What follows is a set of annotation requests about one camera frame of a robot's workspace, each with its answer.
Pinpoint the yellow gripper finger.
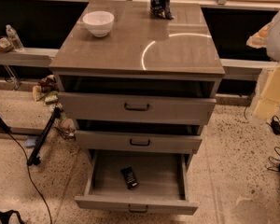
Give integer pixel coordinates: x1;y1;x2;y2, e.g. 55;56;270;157
246;23;270;49
253;65;280;119

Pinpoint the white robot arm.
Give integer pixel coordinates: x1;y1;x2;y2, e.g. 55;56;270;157
246;10;280;119

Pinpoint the top grey drawer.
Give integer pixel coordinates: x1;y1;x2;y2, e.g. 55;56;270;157
60;92;216;125

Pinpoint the grey drawer cabinet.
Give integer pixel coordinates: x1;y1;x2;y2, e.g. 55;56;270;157
49;0;226;156

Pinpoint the bottom grey open drawer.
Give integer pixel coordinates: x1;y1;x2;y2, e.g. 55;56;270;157
75;150;198;215

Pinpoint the middle grey drawer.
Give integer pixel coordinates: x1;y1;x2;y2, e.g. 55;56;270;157
76;131;202;154

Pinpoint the black power adapter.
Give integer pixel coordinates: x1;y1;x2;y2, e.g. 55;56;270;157
271;116;280;135

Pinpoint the white ceramic bowl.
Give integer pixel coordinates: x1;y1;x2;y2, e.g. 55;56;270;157
82;11;114;37

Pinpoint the pile of snack packages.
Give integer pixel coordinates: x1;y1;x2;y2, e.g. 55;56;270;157
32;75;76;140

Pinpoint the clear plastic water bottle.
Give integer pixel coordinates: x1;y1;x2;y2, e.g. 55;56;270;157
6;24;24;51

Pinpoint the small basket with items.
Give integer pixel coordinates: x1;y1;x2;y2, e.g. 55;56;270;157
0;36;13;52

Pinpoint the black floor cable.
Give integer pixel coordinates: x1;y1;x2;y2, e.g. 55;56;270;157
6;131;54;224

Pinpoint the black strap bottom left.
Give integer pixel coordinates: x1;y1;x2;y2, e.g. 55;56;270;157
0;208;26;224

